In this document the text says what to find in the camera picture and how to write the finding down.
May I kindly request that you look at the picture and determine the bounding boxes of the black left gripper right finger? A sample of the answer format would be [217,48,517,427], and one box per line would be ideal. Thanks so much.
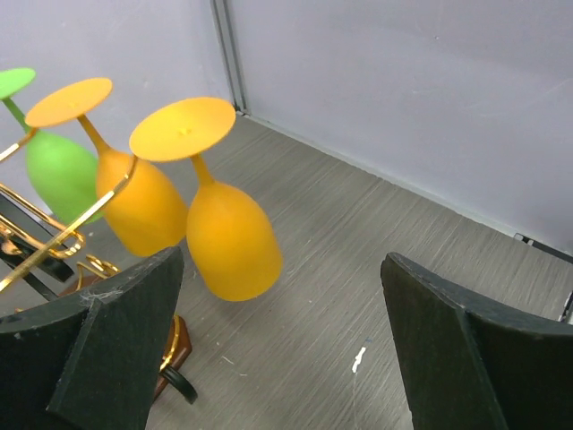
[381,253,572,429]

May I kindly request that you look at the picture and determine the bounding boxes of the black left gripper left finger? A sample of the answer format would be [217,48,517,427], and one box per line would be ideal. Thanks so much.
[1,246,184,429]

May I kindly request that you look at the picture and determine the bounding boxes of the orange wine glass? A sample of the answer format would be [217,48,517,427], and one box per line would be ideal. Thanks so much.
[129,97,283,302]
[25,77,187,257]

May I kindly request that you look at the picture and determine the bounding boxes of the gold wire wine glass rack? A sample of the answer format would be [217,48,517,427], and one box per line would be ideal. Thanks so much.
[1,156,198,404]

